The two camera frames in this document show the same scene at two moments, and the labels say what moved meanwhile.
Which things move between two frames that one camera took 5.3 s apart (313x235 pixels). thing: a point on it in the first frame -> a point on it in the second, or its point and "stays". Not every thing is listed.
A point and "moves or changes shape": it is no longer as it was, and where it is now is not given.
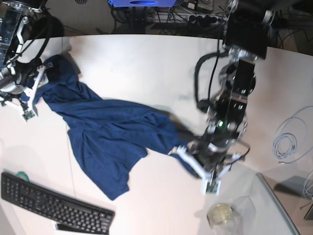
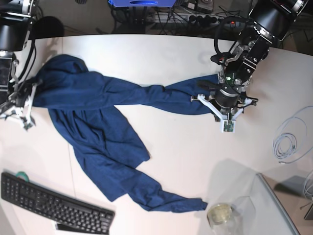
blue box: x=149 y=3 stays
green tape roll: x=22 y=175 stays
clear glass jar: x=234 y=219 stays
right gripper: x=212 y=148 -> x=226 y=99
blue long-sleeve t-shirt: x=108 y=136 moves or changes shape
